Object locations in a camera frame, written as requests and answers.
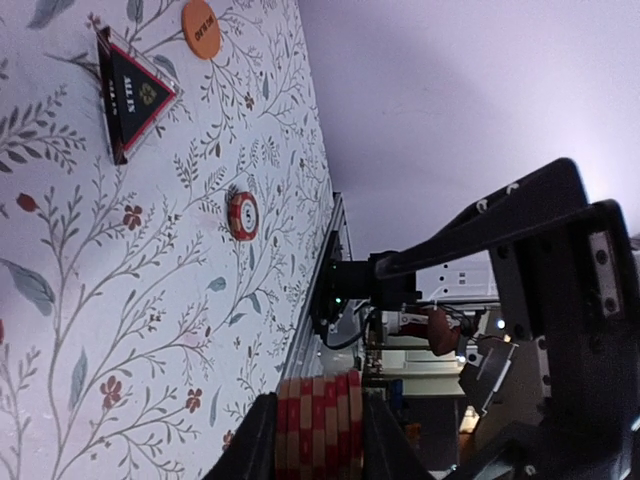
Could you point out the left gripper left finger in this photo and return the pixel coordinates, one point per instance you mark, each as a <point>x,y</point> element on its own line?
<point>250,455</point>

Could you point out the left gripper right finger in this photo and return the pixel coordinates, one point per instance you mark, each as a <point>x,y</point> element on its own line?
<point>386,450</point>

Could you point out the orange poker chip stack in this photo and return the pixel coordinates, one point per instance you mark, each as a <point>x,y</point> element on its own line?
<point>319,427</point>

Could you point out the single red poker chip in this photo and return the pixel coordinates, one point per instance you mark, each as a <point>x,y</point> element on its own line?
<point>243,216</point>

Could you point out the orange round button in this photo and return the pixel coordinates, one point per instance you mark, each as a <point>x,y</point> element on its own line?
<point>201,29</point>

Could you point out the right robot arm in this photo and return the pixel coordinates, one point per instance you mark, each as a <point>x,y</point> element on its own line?
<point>566,275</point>

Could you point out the floral table mat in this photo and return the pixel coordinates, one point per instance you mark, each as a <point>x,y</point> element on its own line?
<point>136,332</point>

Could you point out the black triangle marker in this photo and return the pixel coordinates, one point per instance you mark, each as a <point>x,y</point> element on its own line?
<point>137,93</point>

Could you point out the front aluminium rail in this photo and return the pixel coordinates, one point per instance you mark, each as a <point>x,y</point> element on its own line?
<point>303,358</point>

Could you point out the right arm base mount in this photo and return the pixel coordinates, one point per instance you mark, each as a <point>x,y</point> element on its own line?
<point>339,280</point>

